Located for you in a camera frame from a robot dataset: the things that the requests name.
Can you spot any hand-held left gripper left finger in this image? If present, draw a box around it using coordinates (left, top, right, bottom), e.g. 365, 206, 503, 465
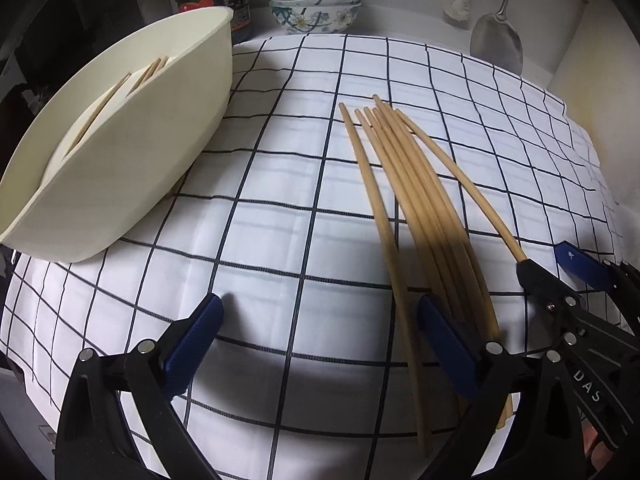
54, 292, 224, 480

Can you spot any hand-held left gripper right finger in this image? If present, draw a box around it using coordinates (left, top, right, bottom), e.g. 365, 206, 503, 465
417, 294, 588, 480

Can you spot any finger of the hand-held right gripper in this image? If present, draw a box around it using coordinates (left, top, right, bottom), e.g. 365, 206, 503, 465
516, 258, 622, 347
554, 241, 640, 312

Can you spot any single wooden chopstick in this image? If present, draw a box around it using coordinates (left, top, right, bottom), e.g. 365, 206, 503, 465
137, 56, 170, 92
129, 62, 162, 95
64, 74, 131, 157
394, 108, 527, 264

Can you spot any pile of wooden chopsticks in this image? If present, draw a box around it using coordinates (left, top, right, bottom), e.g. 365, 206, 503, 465
339, 95, 516, 456

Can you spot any white round tray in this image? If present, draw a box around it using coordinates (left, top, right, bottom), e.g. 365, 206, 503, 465
0, 6, 236, 263

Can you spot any person's right hand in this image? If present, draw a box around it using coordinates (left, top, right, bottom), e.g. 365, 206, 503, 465
582, 412, 632, 480

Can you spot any white black checkered cloth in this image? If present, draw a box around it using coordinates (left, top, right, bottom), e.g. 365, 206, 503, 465
0, 34, 628, 480

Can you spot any white cutting board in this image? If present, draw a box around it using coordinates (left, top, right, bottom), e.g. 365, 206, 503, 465
545, 0, 640, 171

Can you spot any steel cooking spatula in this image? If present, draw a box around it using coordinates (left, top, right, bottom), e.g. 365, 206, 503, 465
470, 0, 524, 77

